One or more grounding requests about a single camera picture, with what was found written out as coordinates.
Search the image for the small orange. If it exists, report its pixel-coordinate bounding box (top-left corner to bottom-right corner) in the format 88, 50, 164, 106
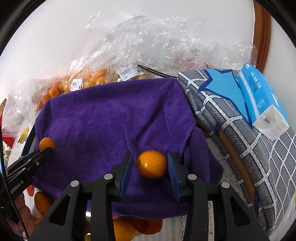
39, 137, 55, 151
35, 214, 44, 226
137, 151, 168, 179

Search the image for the red paper shopping bag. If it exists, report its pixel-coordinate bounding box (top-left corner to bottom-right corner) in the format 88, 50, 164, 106
0, 98, 16, 149

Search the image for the brown wooden door frame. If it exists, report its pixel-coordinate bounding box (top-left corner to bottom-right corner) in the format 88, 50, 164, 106
252, 1, 271, 72

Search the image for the purple towel lined tray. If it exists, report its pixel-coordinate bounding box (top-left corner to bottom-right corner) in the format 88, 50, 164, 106
32, 78, 224, 220

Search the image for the white plastic bag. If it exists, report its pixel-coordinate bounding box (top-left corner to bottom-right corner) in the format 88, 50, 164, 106
1, 92, 36, 138

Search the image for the blue tissue pack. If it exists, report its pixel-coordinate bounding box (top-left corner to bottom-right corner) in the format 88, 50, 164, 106
236, 63, 290, 141

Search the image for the clear plastic bag pile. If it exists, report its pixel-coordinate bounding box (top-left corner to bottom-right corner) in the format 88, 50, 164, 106
84, 15, 257, 75

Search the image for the bag of small oranges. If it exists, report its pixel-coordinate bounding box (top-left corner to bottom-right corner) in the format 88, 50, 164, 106
9, 66, 151, 112

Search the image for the grey checked folded cloth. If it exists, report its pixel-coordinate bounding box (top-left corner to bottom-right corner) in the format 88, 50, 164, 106
178, 69, 295, 240

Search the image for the yellow orange oval fruit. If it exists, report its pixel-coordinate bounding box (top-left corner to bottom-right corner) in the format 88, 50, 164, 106
113, 218, 135, 241

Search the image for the person's left hand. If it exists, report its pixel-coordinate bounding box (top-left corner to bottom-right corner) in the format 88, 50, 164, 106
6, 193, 35, 239

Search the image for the orange persimmon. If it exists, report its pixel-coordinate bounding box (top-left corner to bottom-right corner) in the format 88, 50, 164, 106
34, 191, 55, 215

